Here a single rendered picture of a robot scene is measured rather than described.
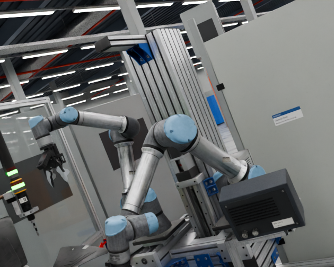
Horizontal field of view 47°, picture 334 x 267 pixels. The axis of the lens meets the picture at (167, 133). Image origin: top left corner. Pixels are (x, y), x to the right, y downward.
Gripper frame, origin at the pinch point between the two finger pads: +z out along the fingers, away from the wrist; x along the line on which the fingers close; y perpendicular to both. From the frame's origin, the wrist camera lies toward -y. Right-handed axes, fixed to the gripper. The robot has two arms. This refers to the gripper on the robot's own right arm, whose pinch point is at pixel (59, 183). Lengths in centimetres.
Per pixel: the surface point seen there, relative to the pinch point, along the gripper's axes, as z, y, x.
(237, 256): 49, -16, -79
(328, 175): 69, 128, -114
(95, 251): 29, -30, -29
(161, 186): 83, 366, 128
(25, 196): -3, -51, -27
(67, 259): 27, -38, -21
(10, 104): -55, 41, 46
